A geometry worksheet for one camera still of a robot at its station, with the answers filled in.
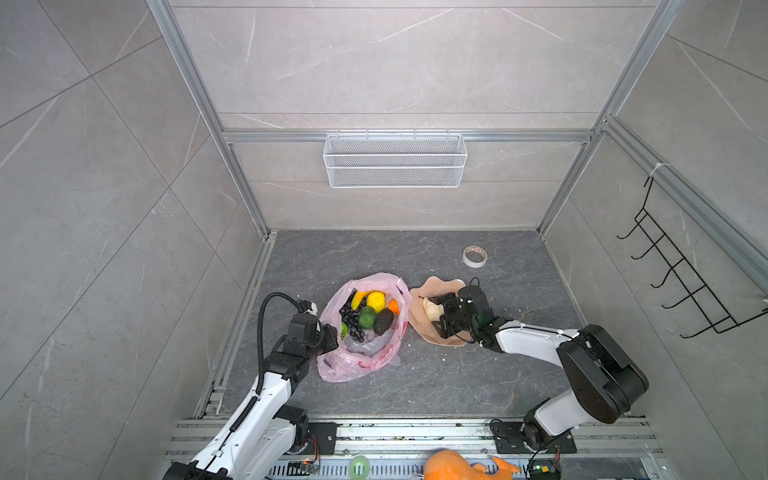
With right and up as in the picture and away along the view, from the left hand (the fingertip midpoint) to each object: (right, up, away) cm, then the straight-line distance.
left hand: (333, 324), depth 85 cm
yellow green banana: (+7, +6, +5) cm, 11 cm away
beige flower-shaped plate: (+26, 0, +9) cm, 27 cm away
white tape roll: (+48, +17, +26) cm, 57 cm away
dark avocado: (+14, 0, +6) cm, 16 cm away
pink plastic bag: (+6, -8, -4) cm, 10 cm away
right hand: (+28, +5, +5) cm, 29 cm away
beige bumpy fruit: (+30, +3, +6) cm, 31 cm away
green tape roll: (+9, -31, -14) cm, 35 cm away
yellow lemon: (+12, +6, +9) cm, 16 cm away
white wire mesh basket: (+18, +53, +16) cm, 58 cm away
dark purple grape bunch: (+4, 0, +8) cm, 9 cm away
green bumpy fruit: (+9, +1, +5) cm, 11 cm away
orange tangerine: (+18, +4, +9) cm, 20 cm away
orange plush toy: (+30, -26, -21) cm, 45 cm away
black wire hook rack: (+84, +8, -24) cm, 88 cm away
